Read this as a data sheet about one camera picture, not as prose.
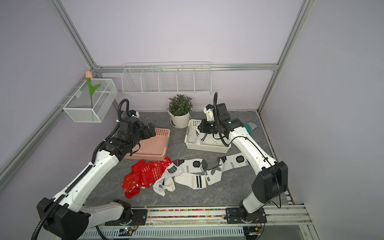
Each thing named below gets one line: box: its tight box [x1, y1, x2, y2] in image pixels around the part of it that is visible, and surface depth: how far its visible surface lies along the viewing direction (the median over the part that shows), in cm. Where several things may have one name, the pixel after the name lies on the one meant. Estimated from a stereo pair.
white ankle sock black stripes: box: [195, 125, 232, 146], surface depth 81 cm
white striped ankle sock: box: [174, 172, 207, 190], surface depth 87 cm
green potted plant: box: [167, 94, 193, 117], surface depth 103 cm
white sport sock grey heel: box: [205, 152, 249, 186], surface depth 88 cm
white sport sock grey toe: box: [152, 158, 208, 197], surface depth 90 cm
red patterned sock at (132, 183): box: [121, 172, 151, 199], surface depth 84 cm
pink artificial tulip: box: [86, 70, 101, 108], surface depth 87 cm
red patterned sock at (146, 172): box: [131, 157, 179, 186], surface depth 89 cm
